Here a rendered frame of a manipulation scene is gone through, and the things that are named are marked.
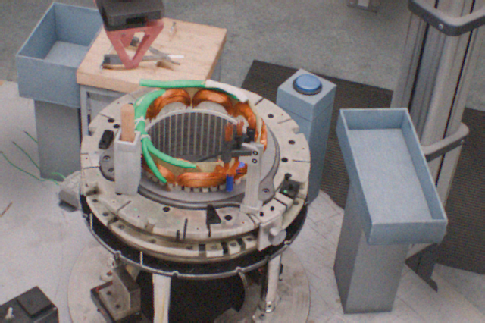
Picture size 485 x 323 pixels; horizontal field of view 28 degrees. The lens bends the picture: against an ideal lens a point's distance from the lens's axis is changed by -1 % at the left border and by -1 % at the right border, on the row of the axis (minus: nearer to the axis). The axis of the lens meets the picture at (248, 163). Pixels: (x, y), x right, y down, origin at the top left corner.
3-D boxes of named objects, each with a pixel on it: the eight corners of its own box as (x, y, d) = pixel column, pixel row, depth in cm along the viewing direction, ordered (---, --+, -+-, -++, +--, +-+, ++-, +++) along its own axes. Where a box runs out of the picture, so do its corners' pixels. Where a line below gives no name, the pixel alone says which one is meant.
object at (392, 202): (410, 347, 153) (448, 221, 134) (343, 351, 152) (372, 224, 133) (377, 234, 172) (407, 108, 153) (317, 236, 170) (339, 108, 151)
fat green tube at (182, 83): (137, 92, 138) (137, 81, 137) (144, 76, 141) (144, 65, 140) (239, 108, 137) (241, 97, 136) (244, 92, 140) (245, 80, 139)
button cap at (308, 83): (311, 95, 158) (311, 90, 157) (290, 86, 160) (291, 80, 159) (324, 84, 161) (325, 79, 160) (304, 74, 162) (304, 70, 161)
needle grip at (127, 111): (123, 148, 125) (122, 112, 121) (120, 139, 126) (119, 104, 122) (135, 146, 125) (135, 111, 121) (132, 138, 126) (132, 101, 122)
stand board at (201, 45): (76, 83, 155) (76, 71, 153) (114, 20, 169) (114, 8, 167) (198, 107, 153) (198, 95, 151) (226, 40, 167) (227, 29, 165)
